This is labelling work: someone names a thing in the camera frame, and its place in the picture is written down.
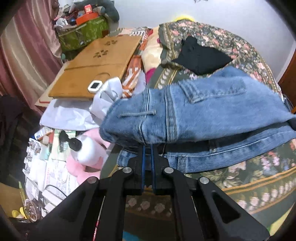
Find red striped curtain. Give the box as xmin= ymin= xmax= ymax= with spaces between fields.
xmin=1 ymin=1 xmax=62 ymax=112

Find grey plush toy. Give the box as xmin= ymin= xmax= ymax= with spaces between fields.
xmin=69 ymin=0 xmax=119 ymax=23

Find orange white patterned cloth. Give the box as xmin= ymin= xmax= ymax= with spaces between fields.
xmin=122 ymin=33 xmax=147 ymax=98

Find small white digital device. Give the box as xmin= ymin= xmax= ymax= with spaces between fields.
xmin=87 ymin=80 xmax=103 ymax=93

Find orange box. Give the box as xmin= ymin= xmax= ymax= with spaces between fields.
xmin=76 ymin=12 xmax=99 ymax=25

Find yellow pillow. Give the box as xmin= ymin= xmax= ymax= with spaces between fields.
xmin=173 ymin=15 xmax=195 ymax=22

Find pink plush toy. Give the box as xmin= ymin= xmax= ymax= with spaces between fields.
xmin=66 ymin=128 xmax=114 ymax=185

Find folded black pants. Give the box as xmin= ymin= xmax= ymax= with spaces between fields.
xmin=172 ymin=36 xmax=232 ymax=75

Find green patterned bag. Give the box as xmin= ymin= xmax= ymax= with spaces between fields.
xmin=58 ymin=16 xmax=109 ymax=52

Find beige pink blanket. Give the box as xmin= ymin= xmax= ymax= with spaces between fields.
xmin=142 ymin=27 xmax=163 ymax=74

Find wooden lap desk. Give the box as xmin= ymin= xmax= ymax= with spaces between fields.
xmin=48 ymin=35 xmax=141 ymax=99

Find floral green bedspread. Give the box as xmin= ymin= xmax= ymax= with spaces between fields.
xmin=120 ymin=20 xmax=295 ymax=240

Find blue denim jeans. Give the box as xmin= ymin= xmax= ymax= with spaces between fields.
xmin=99 ymin=67 xmax=295 ymax=173

